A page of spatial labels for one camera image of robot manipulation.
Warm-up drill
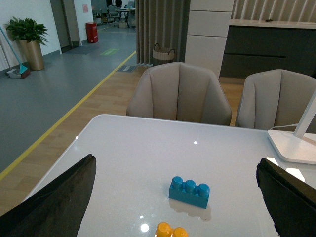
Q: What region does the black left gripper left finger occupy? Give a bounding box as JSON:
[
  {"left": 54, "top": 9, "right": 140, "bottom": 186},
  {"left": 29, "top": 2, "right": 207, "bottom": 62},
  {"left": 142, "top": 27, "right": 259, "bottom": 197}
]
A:
[{"left": 0, "top": 154, "right": 96, "bottom": 237}]

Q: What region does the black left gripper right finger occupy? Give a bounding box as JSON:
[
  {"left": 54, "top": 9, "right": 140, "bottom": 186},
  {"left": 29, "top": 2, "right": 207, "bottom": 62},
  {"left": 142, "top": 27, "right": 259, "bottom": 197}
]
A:
[{"left": 256, "top": 158, "right": 316, "bottom": 237}]

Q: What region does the yellow two-stud block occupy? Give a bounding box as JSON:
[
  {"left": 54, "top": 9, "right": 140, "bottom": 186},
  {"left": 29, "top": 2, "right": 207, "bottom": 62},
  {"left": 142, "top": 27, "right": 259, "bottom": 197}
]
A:
[{"left": 155, "top": 222, "right": 189, "bottom": 237}]

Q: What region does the blue three-stud block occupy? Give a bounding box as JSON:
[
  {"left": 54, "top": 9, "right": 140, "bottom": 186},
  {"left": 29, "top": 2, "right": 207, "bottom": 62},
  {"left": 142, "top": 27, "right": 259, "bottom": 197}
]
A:
[{"left": 168, "top": 176, "right": 210, "bottom": 209}]

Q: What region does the white desk lamp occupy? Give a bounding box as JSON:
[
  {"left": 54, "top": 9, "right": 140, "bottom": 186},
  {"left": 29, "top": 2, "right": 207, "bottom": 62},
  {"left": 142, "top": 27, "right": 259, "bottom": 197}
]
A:
[{"left": 268, "top": 94, "right": 316, "bottom": 164}]

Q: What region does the beige chair right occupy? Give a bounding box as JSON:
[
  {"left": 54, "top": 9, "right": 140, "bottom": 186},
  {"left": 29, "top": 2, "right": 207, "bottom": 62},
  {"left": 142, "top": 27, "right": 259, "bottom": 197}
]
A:
[{"left": 235, "top": 69, "right": 316, "bottom": 131}]

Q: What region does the beige chair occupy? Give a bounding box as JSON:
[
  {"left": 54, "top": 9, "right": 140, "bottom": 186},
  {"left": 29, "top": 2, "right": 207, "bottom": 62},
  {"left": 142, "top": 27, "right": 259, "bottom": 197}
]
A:
[
  {"left": 126, "top": 62, "right": 232, "bottom": 125},
  {"left": 235, "top": 69, "right": 316, "bottom": 131}
]

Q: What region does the teal broom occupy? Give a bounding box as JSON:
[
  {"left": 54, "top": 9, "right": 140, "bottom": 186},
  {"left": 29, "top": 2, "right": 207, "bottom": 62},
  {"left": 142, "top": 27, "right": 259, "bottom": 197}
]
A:
[{"left": 0, "top": 27, "right": 30, "bottom": 78}]

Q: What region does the dustpan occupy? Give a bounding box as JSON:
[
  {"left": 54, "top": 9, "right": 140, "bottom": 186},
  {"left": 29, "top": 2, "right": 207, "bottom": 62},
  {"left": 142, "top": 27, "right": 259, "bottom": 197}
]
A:
[{"left": 6, "top": 69, "right": 31, "bottom": 79}]

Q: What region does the beige chair left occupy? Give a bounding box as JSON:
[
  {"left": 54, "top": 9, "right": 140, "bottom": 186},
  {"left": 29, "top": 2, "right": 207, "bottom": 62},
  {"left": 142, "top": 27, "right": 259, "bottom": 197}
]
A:
[{"left": 126, "top": 62, "right": 232, "bottom": 125}]

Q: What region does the dark counter cabinet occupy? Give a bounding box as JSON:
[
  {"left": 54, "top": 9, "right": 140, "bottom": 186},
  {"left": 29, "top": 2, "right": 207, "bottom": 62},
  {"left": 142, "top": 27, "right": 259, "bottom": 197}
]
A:
[{"left": 220, "top": 25, "right": 316, "bottom": 78}]

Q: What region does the potted green plant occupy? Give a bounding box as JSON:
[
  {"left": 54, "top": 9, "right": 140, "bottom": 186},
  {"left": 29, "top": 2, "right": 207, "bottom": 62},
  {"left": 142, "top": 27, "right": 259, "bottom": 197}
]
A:
[{"left": 6, "top": 17, "right": 48, "bottom": 71}]

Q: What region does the woven basket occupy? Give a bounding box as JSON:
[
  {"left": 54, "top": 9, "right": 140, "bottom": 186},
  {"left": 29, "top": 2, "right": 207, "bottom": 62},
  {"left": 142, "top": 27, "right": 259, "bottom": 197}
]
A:
[{"left": 152, "top": 43, "right": 176, "bottom": 66}]

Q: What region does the red bin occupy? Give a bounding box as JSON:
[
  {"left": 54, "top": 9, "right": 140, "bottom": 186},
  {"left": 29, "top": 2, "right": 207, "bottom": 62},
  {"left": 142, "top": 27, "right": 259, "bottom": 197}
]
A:
[{"left": 85, "top": 22, "right": 98, "bottom": 43}]

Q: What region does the white lamp cable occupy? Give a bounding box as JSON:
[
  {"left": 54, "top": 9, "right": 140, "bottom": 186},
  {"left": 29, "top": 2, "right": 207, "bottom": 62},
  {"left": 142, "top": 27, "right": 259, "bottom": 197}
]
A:
[{"left": 269, "top": 123, "right": 300, "bottom": 131}]

